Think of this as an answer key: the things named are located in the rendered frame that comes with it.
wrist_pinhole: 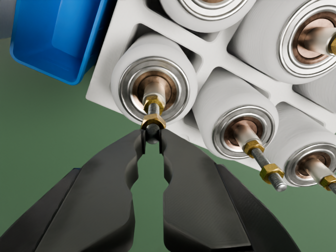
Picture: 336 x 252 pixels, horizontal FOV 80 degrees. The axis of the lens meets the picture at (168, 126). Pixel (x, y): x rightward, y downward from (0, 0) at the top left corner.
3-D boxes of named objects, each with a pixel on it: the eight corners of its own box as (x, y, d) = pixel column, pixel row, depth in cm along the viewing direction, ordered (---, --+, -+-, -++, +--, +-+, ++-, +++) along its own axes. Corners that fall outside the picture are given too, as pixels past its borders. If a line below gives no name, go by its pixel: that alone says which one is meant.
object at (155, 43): (144, 19, 34) (131, 24, 18) (191, 48, 37) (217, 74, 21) (121, 69, 38) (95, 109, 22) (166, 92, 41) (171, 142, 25)
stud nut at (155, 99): (145, 114, 19) (145, 118, 18) (141, 98, 18) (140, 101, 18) (166, 110, 19) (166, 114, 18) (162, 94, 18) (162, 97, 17)
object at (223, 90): (227, 54, 38) (278, 83, 22) (237, 99, 42) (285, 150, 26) (179, 72, 39) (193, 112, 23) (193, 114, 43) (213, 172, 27)
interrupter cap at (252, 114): (269, 93, 23) (272, 96, 22) (275, 145, 26) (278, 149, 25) (204, 116, 24) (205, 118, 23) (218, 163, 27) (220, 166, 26)
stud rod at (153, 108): (150, 103, 20) (146, 146, 14) (148, 94, 20) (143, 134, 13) (160, 101, 20) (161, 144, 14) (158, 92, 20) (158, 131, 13)
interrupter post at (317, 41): (299, 53, 21) (322, 60, 18) (303, 28, 19) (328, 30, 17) (323, 49, 20) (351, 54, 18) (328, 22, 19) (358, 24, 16)
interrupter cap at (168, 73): (137, 40, 19) (136, 41, 19) (202, 77, 21) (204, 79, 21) (108, 104, 22) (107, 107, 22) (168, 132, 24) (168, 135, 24)
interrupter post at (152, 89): (149, 76, 21) (148, 86, 18) (169, 87, 22) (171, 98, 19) (139, 95, 22) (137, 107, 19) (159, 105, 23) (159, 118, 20)
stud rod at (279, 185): (250, 134, 23) (287, 182, 16) (251, 141, 24) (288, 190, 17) (242, 137, 23) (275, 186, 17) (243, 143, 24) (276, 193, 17)
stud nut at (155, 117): (143, 135, 16) (142, 141, 15) (137, 116, 15) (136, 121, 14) (167, 131, 16) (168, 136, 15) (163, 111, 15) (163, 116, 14)
